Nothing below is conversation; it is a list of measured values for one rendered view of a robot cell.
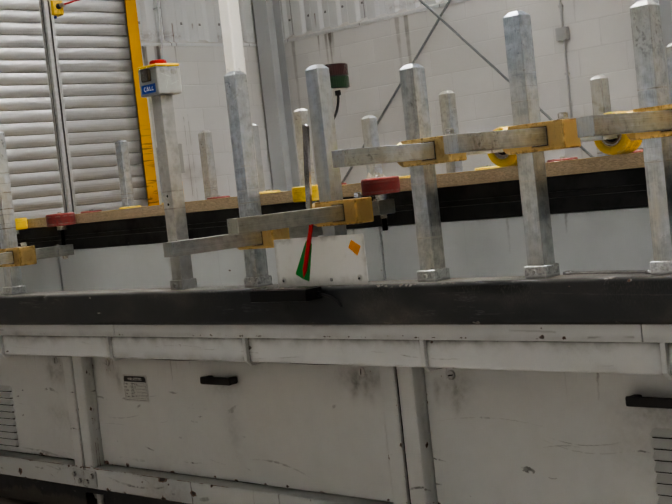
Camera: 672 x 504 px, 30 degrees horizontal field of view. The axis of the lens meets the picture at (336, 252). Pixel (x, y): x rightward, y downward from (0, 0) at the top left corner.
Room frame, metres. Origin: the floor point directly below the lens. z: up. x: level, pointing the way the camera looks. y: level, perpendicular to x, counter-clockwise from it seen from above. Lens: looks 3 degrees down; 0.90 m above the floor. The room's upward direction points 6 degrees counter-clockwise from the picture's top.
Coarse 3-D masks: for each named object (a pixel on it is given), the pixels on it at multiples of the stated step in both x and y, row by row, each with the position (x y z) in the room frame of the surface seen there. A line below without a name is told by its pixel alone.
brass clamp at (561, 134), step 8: (552, 120) 2.14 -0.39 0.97; (560, 120) 2.13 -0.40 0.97; (568, 120) 2.14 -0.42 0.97; (504, 128) 2.23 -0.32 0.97; (512, 128) 2.20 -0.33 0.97; (520, 128) 2.19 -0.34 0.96; (552, 128) 2.14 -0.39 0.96; (560, 128) 2.13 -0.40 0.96; (568, 128) 2.14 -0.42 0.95; (576, 128) 2.15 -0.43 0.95; (552, 136) 2.14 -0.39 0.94; (560, 136) 2.13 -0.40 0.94; (568, 136) 2.13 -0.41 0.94; (576, 136) 2.15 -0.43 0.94; (552, 144) 2.14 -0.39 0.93; (560, 144) 2.13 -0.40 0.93; (568, 144) 2.13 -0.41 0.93; (576, 144) 2.15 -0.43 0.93; (512, 152) 2.20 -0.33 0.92; (520, 152) 2.19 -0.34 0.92; (528, 152) 2.18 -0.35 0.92
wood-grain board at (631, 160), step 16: (576, 160) 2.36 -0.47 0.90; (592, 160) 2.34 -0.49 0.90; (608, 160) 2.31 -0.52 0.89; (624, 160) 2.29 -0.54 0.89; (640, 160) 2.27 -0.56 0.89; (448, 176) 2.58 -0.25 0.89; (464, 176) 2.55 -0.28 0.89; (480, 176) 2.52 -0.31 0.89; (496, 176) 2.49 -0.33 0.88; (512, 176) 2.47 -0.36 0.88; (272, 192) 2.96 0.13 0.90; (288, 192) 2.92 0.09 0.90; (352, 192) 2.77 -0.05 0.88; (128, 208) 3.36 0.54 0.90; (144, 208) 3.31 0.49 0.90; (160, 208) 3.26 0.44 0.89; (192, 208) 3.17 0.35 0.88; (208, 208) 3.12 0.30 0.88; (224, 208) 3.08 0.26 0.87; (32, 224) 3.69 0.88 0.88
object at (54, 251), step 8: (40, 248) 3.44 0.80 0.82; (48, 248) 3.46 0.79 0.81; (56, 248) 3.48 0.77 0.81; (64, 248) 3.49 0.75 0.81; (72, 248) 3.51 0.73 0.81; (0, 256) 3.35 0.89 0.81; (8, 256) 3.37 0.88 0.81; (40, 256) 3.44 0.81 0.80; (48, 256) 3.46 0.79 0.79; (56, 256) 3.47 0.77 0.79; (64, 256) 3.51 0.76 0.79; (0, 264) 3.35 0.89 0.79
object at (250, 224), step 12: (372, 204) 2.56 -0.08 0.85; (384, 204) 2.59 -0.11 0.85; (252, 216) 2.33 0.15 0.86; (264, 216) 2.35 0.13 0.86; (276, 216) 2.37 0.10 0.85; (288, 216) 2.39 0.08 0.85; (300, 216) 2.42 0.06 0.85; (312, 216) 2.44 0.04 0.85; (324, 216) 2.46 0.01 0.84; (336, 216) 2.49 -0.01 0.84; (384, 216) 2.60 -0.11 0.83; (228, 228) 2.32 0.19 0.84; (240, 228) 2.30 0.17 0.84; (252, 228) 2.33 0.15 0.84; (264, 228) 2.35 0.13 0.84; (276, 228) 2.37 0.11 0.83
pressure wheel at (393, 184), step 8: (376, 176) 2.61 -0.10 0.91; (392, 176) 2.58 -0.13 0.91; (368, 184) 2.58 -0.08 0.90; (376, 184) 2.57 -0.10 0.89; (384, 184) 2.57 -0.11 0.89; (392, 184) 2.57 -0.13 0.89; (368, 192) 2.58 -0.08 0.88; (376, 192) 2.57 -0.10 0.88; (384, 192) 2.57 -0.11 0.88; (392, 192) 2.57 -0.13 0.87; (384, 224) 2.60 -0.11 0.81
